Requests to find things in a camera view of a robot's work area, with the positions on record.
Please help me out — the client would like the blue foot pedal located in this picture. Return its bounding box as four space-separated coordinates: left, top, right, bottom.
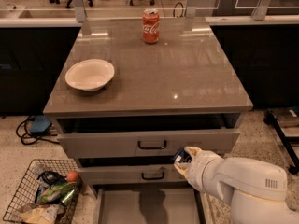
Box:
30 116 52 134

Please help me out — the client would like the grey drawer cabinet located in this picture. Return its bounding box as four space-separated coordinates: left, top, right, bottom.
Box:
42 17 254 224

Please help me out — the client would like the orange round fruit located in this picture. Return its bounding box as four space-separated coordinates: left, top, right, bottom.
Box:
66 170 78 182

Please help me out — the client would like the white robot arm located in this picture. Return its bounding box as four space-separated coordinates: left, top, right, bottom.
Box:
173 147 299 224

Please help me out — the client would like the green snack bag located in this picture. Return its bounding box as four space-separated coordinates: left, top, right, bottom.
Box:
37 182 76 204

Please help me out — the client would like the green soda can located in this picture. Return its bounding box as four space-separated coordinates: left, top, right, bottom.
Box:
60 189 76 206

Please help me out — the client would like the grey drawer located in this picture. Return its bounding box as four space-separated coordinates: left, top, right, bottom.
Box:
58 129 240 159
93 182 214 224
78 164 186 185

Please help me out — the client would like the bottom grey drawer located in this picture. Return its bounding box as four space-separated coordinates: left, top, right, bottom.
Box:
93 182 214 224

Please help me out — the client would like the black floor cable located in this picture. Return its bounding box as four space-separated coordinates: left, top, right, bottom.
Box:
15 115 60 146

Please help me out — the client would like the yellow snack bag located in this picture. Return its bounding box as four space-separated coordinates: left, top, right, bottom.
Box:
19 204 60 224

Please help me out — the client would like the black wire basket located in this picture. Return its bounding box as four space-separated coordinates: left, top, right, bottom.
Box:
3 159 82 224

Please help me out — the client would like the middle grey drawer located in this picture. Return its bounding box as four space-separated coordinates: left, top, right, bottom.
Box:
78 164 186 185

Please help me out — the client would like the dark blue rxbar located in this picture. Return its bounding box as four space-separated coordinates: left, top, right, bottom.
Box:
172 147 192 163

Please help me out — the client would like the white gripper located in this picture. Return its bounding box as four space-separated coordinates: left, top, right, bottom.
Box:
174 146 225 192

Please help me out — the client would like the red coca-cola can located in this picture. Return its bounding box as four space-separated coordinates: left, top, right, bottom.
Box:
142 9 160 44

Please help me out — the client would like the top grey drawer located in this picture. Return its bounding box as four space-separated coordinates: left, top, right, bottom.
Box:
58 129 240 159

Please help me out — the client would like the black snack packet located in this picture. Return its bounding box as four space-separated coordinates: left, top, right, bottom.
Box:
38 171 66 185

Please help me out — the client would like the white paper bowl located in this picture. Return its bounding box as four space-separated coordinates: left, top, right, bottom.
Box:
65 59 115 91

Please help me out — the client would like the black cart frame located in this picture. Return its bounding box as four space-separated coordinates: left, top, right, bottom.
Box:
263 107 299 175

